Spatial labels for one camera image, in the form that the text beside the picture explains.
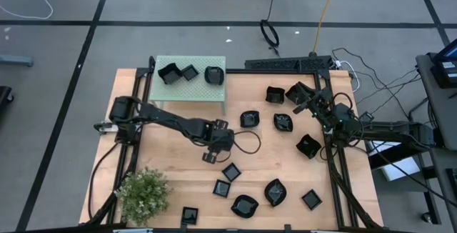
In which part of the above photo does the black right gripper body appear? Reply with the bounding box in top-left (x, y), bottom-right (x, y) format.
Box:
top-left (293, 86), bottom-right (333, 116)

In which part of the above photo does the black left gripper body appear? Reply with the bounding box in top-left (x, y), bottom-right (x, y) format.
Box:
top-left (201, 118), bottom-right (236, 165)

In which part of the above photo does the black wavy square mini plate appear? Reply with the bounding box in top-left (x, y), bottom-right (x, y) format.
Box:
top-left (295, 134), bottom-right (322, 160)
top-left (284, 82), bottom-right (304, 106)
top-left (157, 62), bottom-right (184, 86)
top-left (265, 86), bottom-right (286, 105)

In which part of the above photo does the black leaf-shaped mini plate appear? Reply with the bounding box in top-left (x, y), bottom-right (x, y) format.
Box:
top-left (273, 113), bottom-right (294, 133)
top-left (239, 109), bottom-right (261, 129)
top-left (204, 65), bottom-right (226, 86)
top-left (263, 178), bottom-right (288, 208)
top-left (230, 194), bottom-right (260, 219)

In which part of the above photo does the black small square mini plate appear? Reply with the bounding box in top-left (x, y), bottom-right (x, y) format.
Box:
top-left (301, 189), bottom-right (323, 212)
top-left (180, 206), bottom-right (199, 226)
top-left (212, 179), bottom-right (231, 199)
top-left (181, 64), bottom-right (200, 82)
top-left (221, 162), bottom-right (243, 183)

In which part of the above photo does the mint green perforated small table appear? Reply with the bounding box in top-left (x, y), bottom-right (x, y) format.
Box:
top-left (149, 54), bottom-right (228, 116)

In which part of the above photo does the green artificial potted plant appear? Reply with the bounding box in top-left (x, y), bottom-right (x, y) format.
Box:
top-left (113, 167), bottom-right (174, 228)

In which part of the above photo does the black stand crossbar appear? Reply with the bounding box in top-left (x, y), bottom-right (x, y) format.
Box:
top-left (367, 142), bottom-right (435, 172)

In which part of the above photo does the white flat box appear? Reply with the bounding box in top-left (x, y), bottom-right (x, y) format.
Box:
top-left (369, 139), bottom-right (422, 182)

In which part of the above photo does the gray side desk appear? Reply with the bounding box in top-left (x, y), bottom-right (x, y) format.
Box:
top-left (415, 53), bottom-right (457, 152)

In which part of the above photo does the black device with labels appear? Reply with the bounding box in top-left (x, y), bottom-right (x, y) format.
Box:
top-left (430, 60), bottom-right (457, 89)

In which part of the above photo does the laptop with blue screen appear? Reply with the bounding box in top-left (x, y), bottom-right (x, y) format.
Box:
top-left (430, 39), bottom-right (457, 64)

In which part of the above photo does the black object on floor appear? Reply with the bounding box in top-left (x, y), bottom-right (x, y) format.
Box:
top-left (0, 85), bottom-right (15, 116)

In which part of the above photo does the gray floor bar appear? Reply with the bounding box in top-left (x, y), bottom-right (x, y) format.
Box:
top-left (0, 54), bottom-right (35, 68)

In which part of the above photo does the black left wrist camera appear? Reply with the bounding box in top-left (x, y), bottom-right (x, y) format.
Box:
top-left (213, 129), bottom-right (236, 152)

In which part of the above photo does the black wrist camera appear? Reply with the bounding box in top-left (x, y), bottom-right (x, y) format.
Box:
top-left (312, 93), bottom-right (331, 112)
top-left (213, 129), bottom-right (236, 152)

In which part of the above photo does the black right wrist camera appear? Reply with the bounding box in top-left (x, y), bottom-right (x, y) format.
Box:
top-left (312, 93), bottom-right (331, 112)

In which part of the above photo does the black perforated cable tray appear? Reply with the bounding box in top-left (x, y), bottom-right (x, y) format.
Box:
top-left (244, 54), bottom-right (333, 72)

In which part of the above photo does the black aluminium extrusion frame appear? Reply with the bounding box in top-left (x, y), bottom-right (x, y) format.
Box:
top-left (85, 56), bottom-right (385, 231)

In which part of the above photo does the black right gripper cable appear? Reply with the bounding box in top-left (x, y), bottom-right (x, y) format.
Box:
top-left (321, 91), bottom-right (365, 162)

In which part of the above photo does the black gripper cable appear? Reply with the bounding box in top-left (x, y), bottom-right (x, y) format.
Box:
top-left (223, 129), bottom-right (262, 163)
top-left (321, 91), bottom-right (365, 162)

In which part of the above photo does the white power adapter cable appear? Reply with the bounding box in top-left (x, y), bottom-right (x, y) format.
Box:
top-left (333, 59), bottom-right (361, 93)

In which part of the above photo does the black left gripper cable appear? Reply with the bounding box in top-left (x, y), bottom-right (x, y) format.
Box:
top-left (223, 129), bottom-right (262, 163)

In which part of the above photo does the black floor cable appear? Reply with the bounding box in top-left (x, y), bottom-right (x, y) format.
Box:
top-left (331, 46), bottom-right (422, 119)

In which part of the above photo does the orange hanging cable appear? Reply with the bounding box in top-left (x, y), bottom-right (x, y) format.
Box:
top-left (312, 0), bottom-right (340, 57)

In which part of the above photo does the black left base cable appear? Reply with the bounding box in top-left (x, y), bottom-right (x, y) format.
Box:
top-left (87, 140), bottom-right (122, 222)

